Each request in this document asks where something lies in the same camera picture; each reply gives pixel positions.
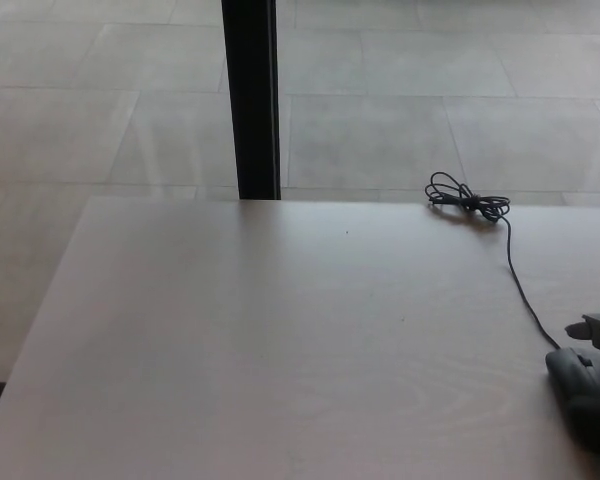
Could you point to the black vertical pillar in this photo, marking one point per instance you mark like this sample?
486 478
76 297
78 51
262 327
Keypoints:
251 100

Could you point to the black computer mouse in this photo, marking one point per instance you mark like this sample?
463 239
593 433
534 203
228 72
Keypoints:
575 375

